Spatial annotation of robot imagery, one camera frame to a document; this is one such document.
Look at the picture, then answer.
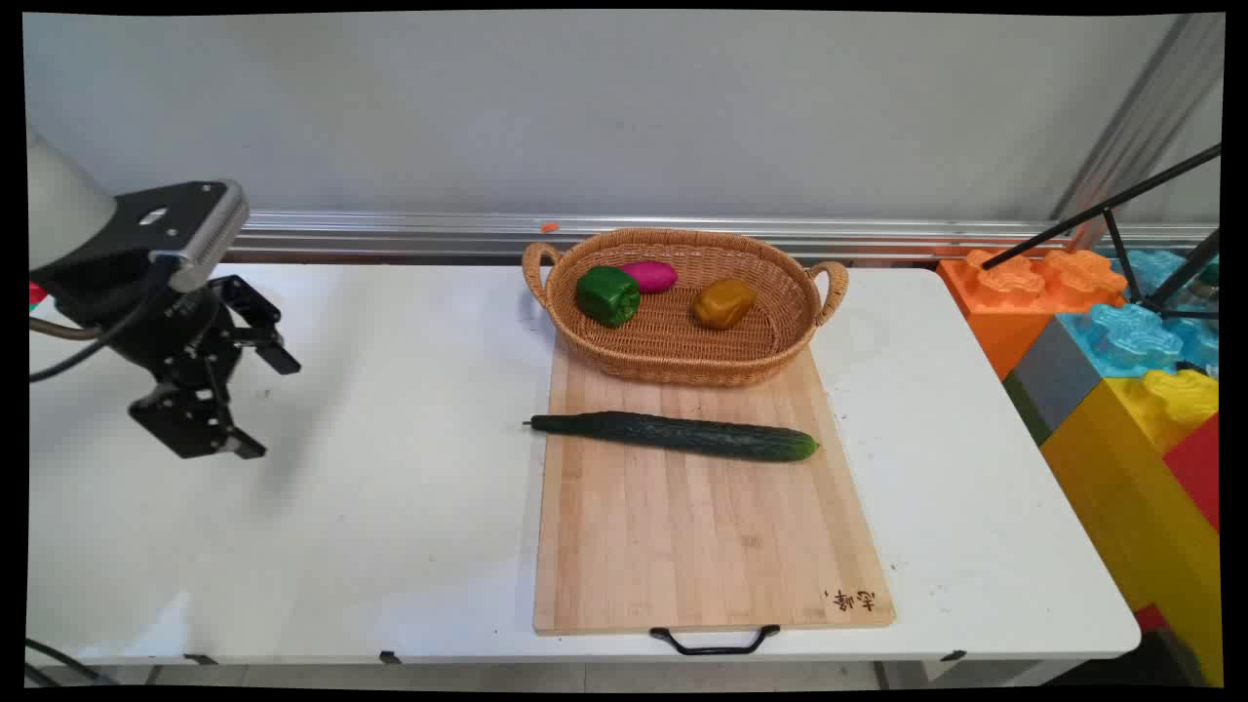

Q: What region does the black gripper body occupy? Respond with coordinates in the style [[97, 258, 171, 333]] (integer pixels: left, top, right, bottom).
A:
[[49, 255, 241, 403]]

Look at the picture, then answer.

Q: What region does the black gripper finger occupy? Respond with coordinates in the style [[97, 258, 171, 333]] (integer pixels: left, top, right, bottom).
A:
[[207, 275, 302, 376], [128, 380, 267, 461]]

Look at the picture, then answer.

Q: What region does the green toy bell pepper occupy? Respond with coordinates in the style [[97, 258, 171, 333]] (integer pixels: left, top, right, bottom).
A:
[[574, 265, 643, 328]]

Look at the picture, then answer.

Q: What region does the magenta toy vegetable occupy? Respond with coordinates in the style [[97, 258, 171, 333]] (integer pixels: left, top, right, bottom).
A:
[[621, 260, 679, 294]]

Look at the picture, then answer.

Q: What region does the woven wicker basket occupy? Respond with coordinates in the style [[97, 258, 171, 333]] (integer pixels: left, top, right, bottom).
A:
[[522, 228, 850, 388]]

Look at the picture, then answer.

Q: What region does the long dark green cucumber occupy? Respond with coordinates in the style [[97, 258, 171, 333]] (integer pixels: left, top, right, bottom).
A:
[[524, 410, 821, 463]]

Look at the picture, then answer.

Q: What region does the brown yellow toy pepper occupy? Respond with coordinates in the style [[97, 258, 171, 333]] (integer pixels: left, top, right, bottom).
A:
[[692, 279, 758, 331]]

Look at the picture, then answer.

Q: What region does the bamboo cutting board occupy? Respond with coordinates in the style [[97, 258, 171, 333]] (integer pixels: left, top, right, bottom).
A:
[[532, 336, 897, 637]]

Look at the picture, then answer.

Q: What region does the orange giant building block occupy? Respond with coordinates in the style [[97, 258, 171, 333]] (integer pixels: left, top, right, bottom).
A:
[[937, 248, 1129, 381]]

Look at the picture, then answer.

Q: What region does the grey giant building block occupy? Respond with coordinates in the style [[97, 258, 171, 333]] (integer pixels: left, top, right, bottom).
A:
[[1002, 316, 1101, 446]]

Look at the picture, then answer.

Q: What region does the light blue giant building block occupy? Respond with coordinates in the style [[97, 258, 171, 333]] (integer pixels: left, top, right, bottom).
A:
[[1055, 250, 1222, 381]]

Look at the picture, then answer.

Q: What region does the black tripod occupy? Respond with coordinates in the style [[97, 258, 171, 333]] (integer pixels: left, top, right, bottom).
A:
[[980, 142, 1224, 321]]

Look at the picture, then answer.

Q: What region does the yellow giant building block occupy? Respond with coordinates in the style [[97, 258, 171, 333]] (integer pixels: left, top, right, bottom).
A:
[[1039, 369, 1224, 688]]

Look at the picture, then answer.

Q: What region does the red giant building block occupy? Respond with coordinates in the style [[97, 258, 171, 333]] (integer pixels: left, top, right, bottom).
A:
[[1162, 413, 1222, 533]]

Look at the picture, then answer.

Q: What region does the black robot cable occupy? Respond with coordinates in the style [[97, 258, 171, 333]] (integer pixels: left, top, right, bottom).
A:
[[27, 283, 162, 384]]

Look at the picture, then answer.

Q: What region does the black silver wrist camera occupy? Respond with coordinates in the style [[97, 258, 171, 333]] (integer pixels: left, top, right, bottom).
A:
[[109, 179, 251, 293]]

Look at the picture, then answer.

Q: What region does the aluminium rail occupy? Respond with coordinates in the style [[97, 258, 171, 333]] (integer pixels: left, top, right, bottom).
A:
[[226, 211, 1220, 264]]

